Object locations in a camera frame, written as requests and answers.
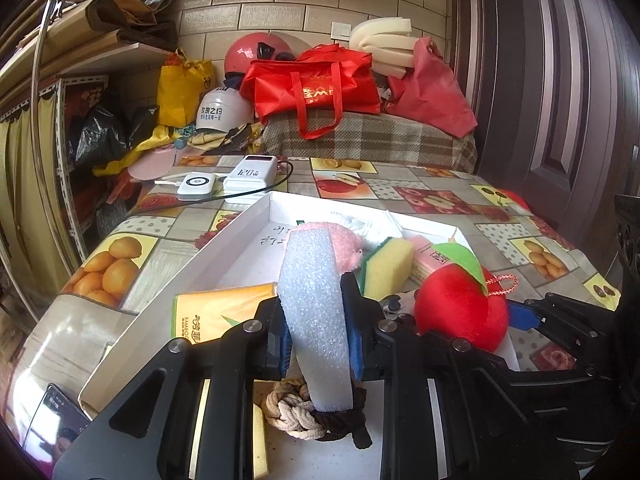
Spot white helmet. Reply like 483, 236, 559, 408
195, 86, 253, 133

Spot beige curtain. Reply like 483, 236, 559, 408
0, 85, 81, 311

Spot white angle iron shelf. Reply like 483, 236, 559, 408
55, 76, 110, 261

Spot plain red bag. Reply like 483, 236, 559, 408
385, 36, 478, 138

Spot plaid blanket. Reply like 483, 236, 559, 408
261, 110, 478, 175

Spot yellow cloth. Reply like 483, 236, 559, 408
92, 125, 181, 178

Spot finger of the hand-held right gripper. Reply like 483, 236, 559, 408
509, 294, 621, 378

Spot white wireless charger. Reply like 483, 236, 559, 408
177, 172, 217, 201

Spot black smartphone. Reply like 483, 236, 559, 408
22, 382, 92, 480

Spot yellow tissue pack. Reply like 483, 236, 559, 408
172, 282, 279, 342

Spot thin black cable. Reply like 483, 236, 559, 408
200, 160, 295, 203

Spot pink helmet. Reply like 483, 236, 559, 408
223, 31, 301, 78

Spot pink tissue packet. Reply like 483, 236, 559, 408
409, 234, 453, 282

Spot white shallow box tray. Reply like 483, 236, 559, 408
77, 190, 523, 480

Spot pink plush toy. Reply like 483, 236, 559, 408
299, 221, 367, 275

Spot yellow shopping bag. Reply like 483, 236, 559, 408
157, 49, 215, 128

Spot yellow green scrub sponge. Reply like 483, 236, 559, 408
361, 237, 416, 300

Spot braided rope knot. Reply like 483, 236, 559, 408
264, 379, 375, 452

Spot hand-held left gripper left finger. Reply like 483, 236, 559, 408
52, 296, 296, 480

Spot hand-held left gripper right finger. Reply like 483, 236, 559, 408
340, 272, 581, 480

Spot brown paper bags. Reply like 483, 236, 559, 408
85, 0, 182, 31

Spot cream folded foam sheet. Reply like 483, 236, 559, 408
348, 17, 417, 80

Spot red printed tote bag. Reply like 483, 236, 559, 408
240, 44, 383, 140

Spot fruit print tablecloth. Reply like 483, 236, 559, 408
10, 155, 623, 480

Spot chrome tube rack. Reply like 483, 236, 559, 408
20, 0, 116, 281

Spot red plastic stool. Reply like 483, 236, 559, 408
105, 180, 146, 211

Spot red apple plush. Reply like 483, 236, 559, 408
414, 241, 519, 354

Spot beige board stack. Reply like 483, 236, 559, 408
0, 0, 178, 106

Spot pink sun hat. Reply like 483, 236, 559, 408
127, 152, 176, 182

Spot black plastic bag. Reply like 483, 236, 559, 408
67, 105, 160, 166

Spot white folded cloth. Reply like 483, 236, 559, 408
330, 209, 407, 253

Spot large white power bank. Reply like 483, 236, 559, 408
222, 155, 278, 204

